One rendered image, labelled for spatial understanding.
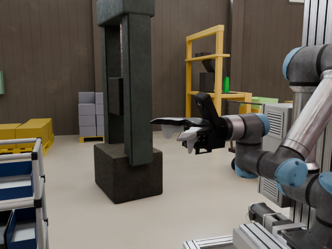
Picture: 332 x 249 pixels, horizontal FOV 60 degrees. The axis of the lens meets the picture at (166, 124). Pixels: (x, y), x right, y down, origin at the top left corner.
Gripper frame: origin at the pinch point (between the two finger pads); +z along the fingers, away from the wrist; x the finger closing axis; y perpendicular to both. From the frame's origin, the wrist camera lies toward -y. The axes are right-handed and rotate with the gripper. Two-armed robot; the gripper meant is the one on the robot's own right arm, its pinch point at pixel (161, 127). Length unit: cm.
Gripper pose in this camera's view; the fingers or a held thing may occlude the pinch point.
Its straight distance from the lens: 72.3
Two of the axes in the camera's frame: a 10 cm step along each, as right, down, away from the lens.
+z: -8.8, 0.8, -4.7
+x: -4.7, -2.7, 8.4
